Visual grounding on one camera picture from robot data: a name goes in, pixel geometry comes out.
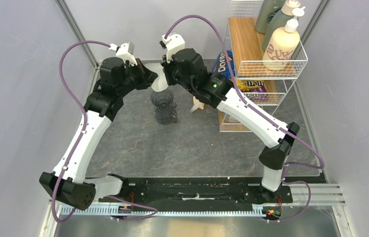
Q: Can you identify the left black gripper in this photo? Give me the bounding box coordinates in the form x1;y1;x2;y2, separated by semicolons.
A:
117;58;159;97

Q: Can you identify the white paper coffee filter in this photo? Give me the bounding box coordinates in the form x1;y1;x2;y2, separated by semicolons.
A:
145;63;169;92

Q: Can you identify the dark transparent coffee dripper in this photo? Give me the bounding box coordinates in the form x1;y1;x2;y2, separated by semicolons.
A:
151;89;177;113

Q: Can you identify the clear glass carafe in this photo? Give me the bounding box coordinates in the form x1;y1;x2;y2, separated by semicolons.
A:
154;107;178;124

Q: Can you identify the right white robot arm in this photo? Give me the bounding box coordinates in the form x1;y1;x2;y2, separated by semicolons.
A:
161;48;300;202

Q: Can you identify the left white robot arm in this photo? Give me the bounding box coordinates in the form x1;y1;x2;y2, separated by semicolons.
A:
39;57;159;210

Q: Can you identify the stack of paper filters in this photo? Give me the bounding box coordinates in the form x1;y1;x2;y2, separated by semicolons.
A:
190;101;205;113

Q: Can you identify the blue Doritos chip bag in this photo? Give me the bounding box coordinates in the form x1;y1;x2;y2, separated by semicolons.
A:
211;50;235;79

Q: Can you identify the yellow M&M's candy bag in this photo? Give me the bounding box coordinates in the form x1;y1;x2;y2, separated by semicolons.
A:
236;80;268;102

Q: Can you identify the dark green bottle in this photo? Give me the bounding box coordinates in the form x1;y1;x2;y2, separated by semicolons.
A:
255;0;285;34

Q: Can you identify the cream pump bottle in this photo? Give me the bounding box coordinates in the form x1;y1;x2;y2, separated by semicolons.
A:
262;16;300;71

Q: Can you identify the green pump bottle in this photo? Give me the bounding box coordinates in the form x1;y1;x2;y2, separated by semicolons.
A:
262;0;304;51

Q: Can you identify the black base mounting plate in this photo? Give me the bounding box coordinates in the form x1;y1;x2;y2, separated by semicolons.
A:
87;176;327;213

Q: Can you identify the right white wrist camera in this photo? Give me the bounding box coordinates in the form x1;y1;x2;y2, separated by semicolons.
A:
160;32;185;63

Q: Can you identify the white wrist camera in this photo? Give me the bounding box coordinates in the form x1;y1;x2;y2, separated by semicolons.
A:
160;32;185;63
109;41;137;66

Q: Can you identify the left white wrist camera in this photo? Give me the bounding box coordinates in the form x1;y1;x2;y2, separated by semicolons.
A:
109;41;137;66

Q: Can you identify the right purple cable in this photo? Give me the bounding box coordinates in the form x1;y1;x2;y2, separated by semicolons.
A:
164;14;326;224

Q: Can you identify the purple cable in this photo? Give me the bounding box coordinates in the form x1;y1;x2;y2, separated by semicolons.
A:
164;14;326;224
51;40;159;224

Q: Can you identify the white wire shelf rack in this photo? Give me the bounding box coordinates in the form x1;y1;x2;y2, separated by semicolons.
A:
223;0;308;115

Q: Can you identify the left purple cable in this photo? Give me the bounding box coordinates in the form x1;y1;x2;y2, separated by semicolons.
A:
51;40;159;224

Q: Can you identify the aluminium frame rail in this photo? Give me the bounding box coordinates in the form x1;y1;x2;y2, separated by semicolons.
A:
40;184;355;237

